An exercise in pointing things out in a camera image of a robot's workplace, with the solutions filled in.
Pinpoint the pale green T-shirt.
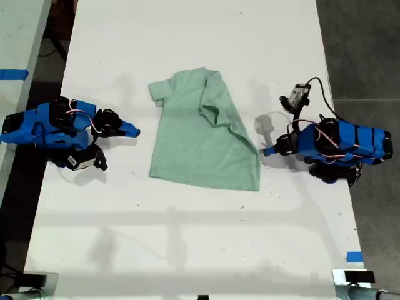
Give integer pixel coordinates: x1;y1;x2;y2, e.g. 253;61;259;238
147;66;261;193

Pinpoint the small black box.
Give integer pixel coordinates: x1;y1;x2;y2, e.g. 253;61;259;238
22;273;48;289
344;270;376;285

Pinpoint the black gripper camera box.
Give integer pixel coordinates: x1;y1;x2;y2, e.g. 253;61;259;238
279;82;312;114
65;146;98;172

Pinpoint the thin dark floor cable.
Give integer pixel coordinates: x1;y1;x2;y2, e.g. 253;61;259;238
38;30;68;62

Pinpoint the clear plastic bracket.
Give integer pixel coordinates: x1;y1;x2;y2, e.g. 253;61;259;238
6;272;60;300

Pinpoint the black camera stalk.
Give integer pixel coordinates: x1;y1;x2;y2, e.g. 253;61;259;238
93;144;109;171
292;104;309;126

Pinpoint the long blue tape strip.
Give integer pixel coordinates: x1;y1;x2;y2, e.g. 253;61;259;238
0;69;30;81

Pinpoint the white side table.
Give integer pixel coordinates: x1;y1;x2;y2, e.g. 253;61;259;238
0;0;53;203

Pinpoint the shiny metal bracket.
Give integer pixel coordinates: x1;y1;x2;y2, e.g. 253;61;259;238
331;268;400;300

